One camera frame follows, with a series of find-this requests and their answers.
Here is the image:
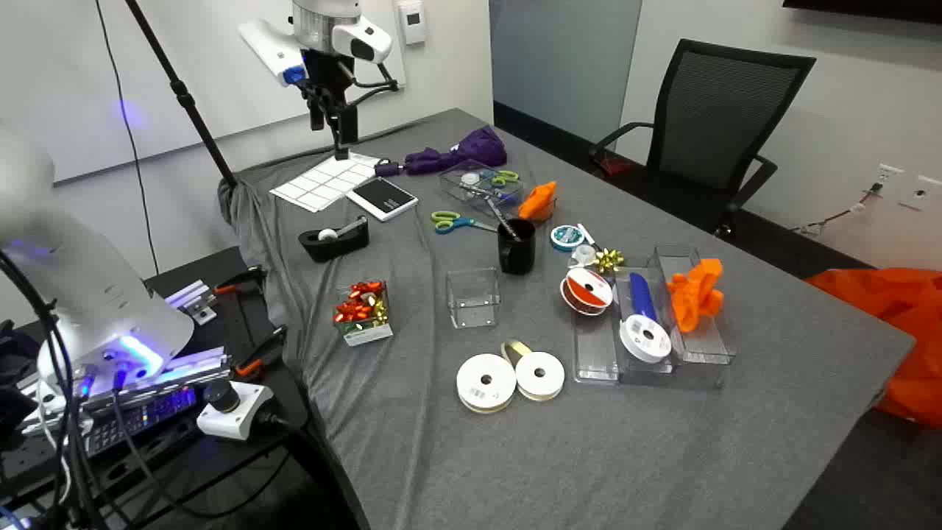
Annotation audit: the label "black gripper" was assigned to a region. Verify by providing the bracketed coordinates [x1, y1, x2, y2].
[299, 46, 358, 162]

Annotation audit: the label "white grid paper sheet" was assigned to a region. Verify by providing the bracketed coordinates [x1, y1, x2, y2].
[268, 149, 383, 215]

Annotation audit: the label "purple cloth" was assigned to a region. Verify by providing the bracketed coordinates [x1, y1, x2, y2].
[401, 124, 510, 178]

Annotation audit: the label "black tripod pole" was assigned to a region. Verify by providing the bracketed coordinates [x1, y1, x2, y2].
[124, 0, 242, 190]

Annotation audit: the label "blue and green scissors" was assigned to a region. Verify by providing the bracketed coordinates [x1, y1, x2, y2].
[426, 209, 499, 237]

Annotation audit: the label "clear box with green ribbon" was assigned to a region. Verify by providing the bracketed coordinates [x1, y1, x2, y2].
[442, 165, 526, 206]

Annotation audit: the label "pen in cup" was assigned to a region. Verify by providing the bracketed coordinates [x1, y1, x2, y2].
[483, 190, 520, 243]

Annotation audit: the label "orange ribbon piece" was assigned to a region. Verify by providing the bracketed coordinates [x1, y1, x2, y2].
[514, 178, 561, 224]

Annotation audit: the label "black cup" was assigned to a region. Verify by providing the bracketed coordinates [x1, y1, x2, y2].
[493, 216, 537, 277]

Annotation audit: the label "silver metal clamp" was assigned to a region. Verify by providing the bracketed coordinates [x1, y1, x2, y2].
[161, 277, 221, 325]

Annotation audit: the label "clear square plastic box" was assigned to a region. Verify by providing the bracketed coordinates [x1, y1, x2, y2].
[442, 268, 504, 333]

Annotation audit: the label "blue ribbon roll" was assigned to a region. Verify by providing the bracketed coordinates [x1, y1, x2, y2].
[546, 219, 596, 252]

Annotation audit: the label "large white ribbon spool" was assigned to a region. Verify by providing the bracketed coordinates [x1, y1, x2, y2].
[452, 353, 517, 418]

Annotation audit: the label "white emergency stop button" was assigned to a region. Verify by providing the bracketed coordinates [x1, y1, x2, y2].
[190, 375, 275, 443]

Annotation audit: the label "gold gift bow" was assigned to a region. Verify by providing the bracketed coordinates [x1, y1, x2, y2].
[588, 243, 630, 277]

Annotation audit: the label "robot control box purple light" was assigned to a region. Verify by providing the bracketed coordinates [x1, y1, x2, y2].
[15, 340, 242, 465]

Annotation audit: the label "small white ribbon spool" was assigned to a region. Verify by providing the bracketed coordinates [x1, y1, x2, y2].
[512, 348, 568, 406]

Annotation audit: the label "small clear plastic tray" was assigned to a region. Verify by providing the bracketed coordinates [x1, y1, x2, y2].
[571, 308, 624, 386]

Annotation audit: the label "blue ribbon white spool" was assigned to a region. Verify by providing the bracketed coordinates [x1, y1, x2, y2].
[616, 269, 677, 367]

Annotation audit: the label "black office chair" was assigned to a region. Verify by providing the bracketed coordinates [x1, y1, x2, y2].
[585, 34, 819, 237]

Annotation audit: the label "gray tablecloth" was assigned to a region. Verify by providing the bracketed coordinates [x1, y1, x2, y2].
[214, 106, 914, 530]

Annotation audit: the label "orange cloth bag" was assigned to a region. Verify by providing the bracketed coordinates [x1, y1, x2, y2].
[802, 265, 942, 430]

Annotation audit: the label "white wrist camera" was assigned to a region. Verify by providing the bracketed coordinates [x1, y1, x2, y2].
[239, 18, 309, 88]

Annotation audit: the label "black calculator with white frame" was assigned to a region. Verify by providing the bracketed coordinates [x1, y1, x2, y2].
[345, 175, 421, 224]

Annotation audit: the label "white wall thermostat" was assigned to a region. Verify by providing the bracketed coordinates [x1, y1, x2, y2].
[393, 0, 429, 50]

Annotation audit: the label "orange handled tool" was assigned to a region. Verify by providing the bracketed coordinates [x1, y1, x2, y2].
[233, 328, 289, 383]

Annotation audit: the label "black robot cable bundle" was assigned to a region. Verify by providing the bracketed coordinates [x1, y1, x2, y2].
[0, 247, 111, 530]

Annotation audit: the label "black wall cable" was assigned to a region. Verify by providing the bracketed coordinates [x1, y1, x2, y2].
[791, 178, 885, 237]

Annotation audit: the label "white wall outlet plate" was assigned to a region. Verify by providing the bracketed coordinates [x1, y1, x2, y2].
[907, 171, 942, 215]
[875, 159, 910, 199]

